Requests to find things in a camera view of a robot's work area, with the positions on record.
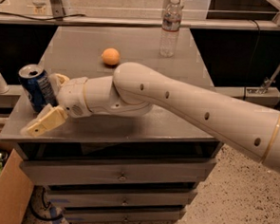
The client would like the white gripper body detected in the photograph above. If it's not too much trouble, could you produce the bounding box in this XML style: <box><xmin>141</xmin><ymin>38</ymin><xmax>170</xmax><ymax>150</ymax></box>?
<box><xmin>56</xmin><ymin>77</ymin><xmax>91</xmax><ymax>118</ymax></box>

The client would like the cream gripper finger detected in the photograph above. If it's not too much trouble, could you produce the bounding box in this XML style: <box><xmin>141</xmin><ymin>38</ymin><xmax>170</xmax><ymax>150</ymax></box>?
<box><xmin>20</xmin><ymin>103</ymin><xmax>68</xmax><ymax>137</ymax></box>
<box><xmin>49</xmin><ymin>73</ymin><xmax>69</xmax><ymax>92</ymax></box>

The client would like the blue pepsi can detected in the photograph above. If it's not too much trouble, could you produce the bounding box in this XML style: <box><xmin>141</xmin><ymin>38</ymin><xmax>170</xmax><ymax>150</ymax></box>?
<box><xmin>18</xmin><ymin>65</ymin><xmax>58</xmax><ymax>113</ymax></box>

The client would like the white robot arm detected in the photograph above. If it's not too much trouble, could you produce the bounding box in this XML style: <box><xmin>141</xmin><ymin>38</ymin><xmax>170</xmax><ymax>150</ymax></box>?
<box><xmin>21</xmin><ymin>62</ymin><xmax>280</xmax><ymax>173</ymax></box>

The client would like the orange fruit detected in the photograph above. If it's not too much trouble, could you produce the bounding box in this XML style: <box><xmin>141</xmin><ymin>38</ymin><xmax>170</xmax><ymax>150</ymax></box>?
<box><xmin>102</xmin><ymin>48</ymin><xmax>121</xmax><ymax>65</ymax></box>

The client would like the middle grey drawer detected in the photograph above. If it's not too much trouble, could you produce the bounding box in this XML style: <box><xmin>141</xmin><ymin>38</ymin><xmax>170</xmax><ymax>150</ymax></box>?
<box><xmin>47</xmin><ymin>188</ymin><xmax>197</xmax><ymax>208</ymax></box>

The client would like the grey drawer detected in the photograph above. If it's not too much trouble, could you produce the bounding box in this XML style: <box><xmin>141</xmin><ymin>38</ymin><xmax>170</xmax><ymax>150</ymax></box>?
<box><xmin>47</xmin><ymin>188</ymin><xmax>197</xmax><ymax>208</ymax></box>
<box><xmin>21</xmin><ymin>158</ymin><xmax>216</xmax><ymax>186</ymax></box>
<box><xmin>64</xmin><ymin>206</ymin><xmax>184</xmax><ymax>223</ymax></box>

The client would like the grey drawer cabinet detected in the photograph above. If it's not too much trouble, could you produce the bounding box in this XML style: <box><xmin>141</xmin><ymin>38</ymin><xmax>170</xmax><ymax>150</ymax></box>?
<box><xmin>0</xmin><ymin>27</ymin><xmax>222</xmax><ymax>211</ymax></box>

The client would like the brown cardboard box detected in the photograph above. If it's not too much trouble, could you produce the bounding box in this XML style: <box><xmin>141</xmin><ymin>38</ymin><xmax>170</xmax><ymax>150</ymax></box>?
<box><xmin>0</xmin><ymin>142</ymin><xmax>34</xmax><ymax>224</ymax></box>

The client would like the bottom grey drawer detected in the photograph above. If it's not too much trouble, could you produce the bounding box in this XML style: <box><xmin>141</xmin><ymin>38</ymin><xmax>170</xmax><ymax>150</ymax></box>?
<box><xmin>64</xmin><ymin>206</ymin><xmax>184</xmax><ymax>223</ymax></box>

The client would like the clear plastic water bottle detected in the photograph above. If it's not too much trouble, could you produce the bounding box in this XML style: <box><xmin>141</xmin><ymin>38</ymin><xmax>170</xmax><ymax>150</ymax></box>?
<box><xmin>159</xmin><ymin>0</ymin><xmax>182</xmax><ymax>58</ymax></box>

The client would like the top grey drawer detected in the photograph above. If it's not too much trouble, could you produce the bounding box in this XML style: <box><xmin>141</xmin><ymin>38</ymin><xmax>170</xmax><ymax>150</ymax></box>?
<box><xmin>21</xmin><ymin>158</ymin><xmax>216</xmax><ymax>186</ymax></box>

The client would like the black cable on shelf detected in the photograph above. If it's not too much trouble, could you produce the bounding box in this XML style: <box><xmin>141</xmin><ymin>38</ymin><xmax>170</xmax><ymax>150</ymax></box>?
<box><xmin>0</xmin><ymin>9</ymin><xmax>87</xmax><ymax>25</ymax></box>

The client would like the black cable under cabinet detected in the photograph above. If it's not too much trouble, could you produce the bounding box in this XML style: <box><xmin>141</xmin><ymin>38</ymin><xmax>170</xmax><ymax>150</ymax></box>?
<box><xmin>27</xmin><ymin>187</ymin><xmax>65</xmax><ymax>223</ymax></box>

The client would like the black cable at right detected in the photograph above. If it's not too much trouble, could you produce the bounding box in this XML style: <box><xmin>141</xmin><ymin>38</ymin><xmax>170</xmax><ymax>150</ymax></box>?
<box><xmin>242</xmin><ymin>19</ymin><xmax>264</xmax><ymax>102</ymax></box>

